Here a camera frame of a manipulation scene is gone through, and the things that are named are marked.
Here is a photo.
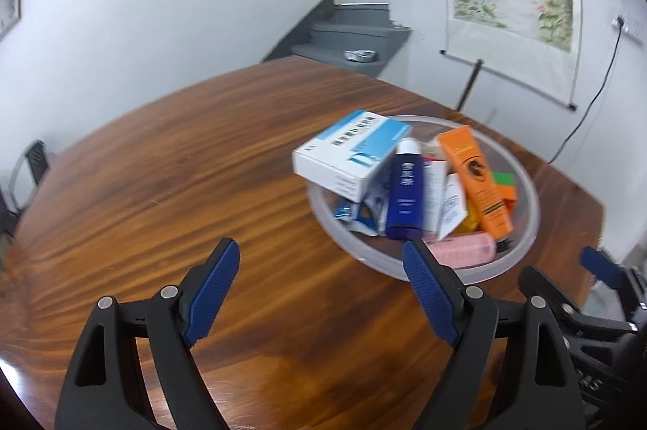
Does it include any clear plastic bowl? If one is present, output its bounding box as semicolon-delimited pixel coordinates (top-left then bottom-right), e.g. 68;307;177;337
306;115;541;284

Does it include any white and blue carton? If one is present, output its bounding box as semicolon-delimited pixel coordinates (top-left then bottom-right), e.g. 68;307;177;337
292;109;414;203

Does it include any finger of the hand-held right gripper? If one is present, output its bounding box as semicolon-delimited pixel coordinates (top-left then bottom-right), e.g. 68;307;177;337
520;265;638;340
580;247;630;292

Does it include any framed picture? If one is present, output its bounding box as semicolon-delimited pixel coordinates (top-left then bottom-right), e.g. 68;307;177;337
0;0;24;41

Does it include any wooden desk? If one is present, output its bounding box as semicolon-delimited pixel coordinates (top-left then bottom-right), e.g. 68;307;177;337
0;56;606;430

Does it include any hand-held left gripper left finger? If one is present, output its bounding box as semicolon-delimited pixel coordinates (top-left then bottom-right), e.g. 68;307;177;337
55;238;241;430

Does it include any dark blue bottle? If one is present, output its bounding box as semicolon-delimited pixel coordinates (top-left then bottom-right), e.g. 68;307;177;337
385;138;424;241

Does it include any black metal chair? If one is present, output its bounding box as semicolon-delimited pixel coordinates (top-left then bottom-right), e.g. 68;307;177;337
0;184;23;239
9;139;52;213

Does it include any grey staircase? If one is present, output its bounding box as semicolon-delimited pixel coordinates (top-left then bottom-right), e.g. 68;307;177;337
260;0;412;79

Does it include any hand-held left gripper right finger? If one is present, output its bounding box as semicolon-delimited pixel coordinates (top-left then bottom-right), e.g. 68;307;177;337
402;239;587;430

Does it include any black power cable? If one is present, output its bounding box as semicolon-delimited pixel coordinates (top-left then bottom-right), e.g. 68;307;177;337
548;23;624;163

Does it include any pink hair roller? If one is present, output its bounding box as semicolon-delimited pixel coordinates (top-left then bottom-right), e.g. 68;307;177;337
423;231;497;270

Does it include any orange tube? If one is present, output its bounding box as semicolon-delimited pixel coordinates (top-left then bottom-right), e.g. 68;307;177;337
436;125;515;243

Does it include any blue white tube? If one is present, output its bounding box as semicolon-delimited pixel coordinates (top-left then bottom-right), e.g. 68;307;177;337
334;190;389;237

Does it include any white packet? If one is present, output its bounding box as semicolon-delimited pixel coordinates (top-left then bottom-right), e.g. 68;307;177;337
422;155;450;233
435;172;468;241

